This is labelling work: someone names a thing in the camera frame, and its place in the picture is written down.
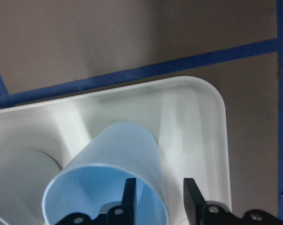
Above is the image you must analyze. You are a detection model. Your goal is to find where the cream plastic tray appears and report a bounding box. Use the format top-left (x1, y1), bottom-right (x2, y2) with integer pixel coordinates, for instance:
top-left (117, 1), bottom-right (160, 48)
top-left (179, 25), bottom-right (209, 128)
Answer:
top-left (0, 76), bottom-right (231, 225)

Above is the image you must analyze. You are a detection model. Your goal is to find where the grey plastic cup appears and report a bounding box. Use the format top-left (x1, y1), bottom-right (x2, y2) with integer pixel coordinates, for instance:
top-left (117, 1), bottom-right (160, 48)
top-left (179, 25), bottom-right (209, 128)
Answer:
top-left (0, 150), bottom-right (60, 225)

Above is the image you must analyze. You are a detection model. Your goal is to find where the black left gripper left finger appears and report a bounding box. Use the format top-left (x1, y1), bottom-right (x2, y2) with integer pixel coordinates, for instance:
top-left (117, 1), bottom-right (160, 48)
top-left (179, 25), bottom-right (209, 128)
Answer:
top-left (101, 178), bottom-right (136, 225)

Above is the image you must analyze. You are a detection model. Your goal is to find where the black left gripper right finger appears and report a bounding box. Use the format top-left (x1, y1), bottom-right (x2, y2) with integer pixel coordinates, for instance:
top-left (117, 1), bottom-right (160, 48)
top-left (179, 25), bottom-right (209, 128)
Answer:
top-left (183, 178), bottom-right (231, 225)

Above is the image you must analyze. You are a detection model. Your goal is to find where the light blue plastic cup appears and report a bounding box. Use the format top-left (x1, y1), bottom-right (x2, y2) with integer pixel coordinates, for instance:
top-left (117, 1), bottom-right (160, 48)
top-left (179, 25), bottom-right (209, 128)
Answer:
top-left (42, 122), bottom-right (170, 225)

